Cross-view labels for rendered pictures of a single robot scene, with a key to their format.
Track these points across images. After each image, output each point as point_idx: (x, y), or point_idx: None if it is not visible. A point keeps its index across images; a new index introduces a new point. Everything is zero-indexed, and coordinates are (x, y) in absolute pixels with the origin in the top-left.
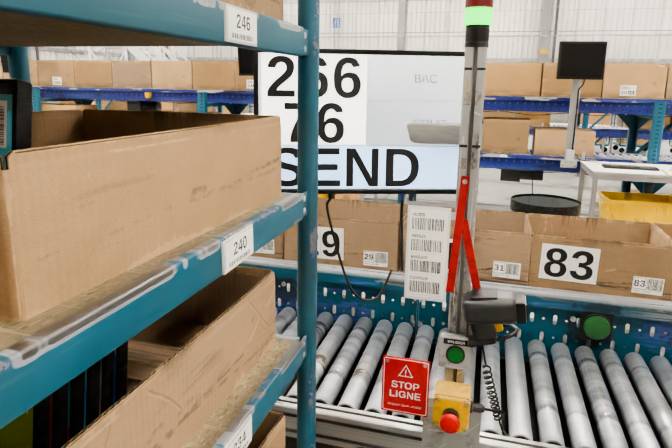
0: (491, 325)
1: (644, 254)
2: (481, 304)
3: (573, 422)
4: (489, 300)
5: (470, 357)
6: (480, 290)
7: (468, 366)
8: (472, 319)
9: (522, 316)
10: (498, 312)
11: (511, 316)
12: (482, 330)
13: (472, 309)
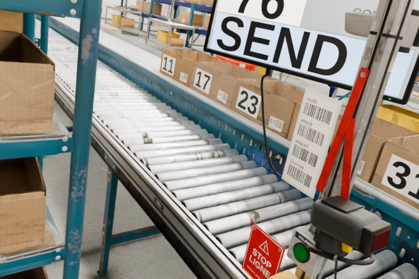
0: (335, 240)
1: None
2: (327, 210)
3: None
4: (338, 210)
5: (313, 263)
6: (343, 200)
7: (310, 271)
8: (315, 222)
9: (365, 245)
10: (340, 227)
11: (352, 238)
12: (325, 240)
13: (317, 212)
